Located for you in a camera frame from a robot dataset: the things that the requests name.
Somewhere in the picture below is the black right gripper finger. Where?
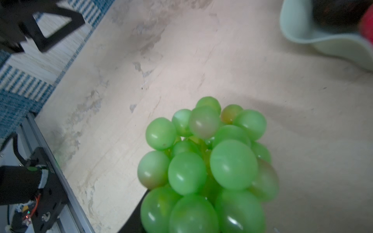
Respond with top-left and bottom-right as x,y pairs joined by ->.
118,190 -> 150,233

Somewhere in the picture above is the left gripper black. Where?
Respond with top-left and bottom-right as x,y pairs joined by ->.
1,1 -> 85,54

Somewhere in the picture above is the green fake grape bunch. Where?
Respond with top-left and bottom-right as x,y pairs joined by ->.
133,97 -> 279,233

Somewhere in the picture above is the dark fake avocado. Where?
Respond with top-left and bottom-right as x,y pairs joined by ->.
311,0 -> 373,27

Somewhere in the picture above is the pale green wavy fruit bowl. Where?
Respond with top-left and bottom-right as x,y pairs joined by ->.
279,0 -> 373,71

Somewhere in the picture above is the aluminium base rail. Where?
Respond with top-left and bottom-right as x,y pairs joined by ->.
19,113 -> 94,233

